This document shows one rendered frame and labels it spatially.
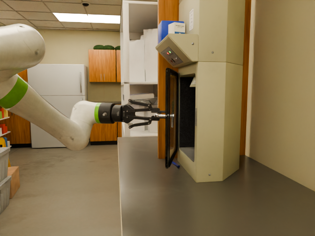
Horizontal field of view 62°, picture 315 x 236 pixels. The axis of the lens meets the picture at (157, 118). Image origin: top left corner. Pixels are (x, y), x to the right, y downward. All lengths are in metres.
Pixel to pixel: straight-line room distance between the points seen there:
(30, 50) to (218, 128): 0.70
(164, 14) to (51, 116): 0.74
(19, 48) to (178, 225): 0.63
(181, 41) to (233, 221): 0.63
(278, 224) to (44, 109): 0.83
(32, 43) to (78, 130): 0.44
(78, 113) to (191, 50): 0.54
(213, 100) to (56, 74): 5.14
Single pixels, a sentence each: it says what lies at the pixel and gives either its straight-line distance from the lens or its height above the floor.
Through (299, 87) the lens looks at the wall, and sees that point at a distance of 1.22.
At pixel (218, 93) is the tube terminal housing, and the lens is 1.04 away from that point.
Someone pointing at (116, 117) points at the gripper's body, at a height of 1.19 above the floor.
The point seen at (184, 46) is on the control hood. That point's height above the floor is 1.46.
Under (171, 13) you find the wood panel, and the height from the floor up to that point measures 1.68.
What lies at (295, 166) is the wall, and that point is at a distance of 1.26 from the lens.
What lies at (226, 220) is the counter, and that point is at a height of 0.94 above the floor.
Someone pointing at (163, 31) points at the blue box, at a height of 1.55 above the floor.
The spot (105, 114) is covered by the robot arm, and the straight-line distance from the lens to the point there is 1.13.
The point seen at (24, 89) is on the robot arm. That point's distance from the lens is 0.97.
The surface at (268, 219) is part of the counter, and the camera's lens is 0.86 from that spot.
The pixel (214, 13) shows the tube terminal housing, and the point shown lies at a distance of 1.06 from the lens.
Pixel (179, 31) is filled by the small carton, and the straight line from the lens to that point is 1.10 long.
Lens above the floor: 1.31
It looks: 7 degrees down
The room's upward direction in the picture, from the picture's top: straight up
